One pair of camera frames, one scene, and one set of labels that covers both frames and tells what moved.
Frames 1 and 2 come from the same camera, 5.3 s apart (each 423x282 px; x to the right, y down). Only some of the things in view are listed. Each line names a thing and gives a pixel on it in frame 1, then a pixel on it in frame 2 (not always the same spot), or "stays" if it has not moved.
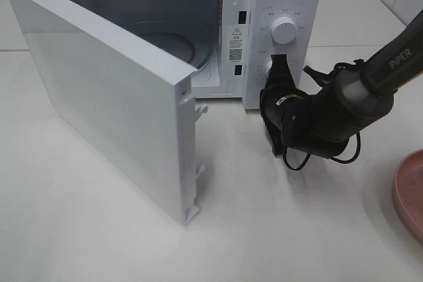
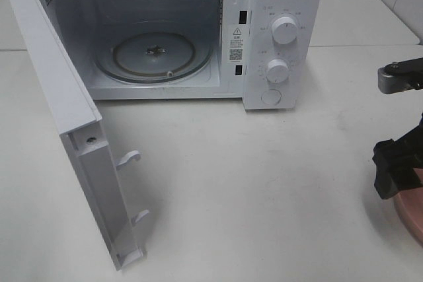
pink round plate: (408, 195) stays
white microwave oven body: (229, 22) stays
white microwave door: (131, 102) → (78, 116)
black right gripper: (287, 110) → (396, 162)
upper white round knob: (283, 30) stays
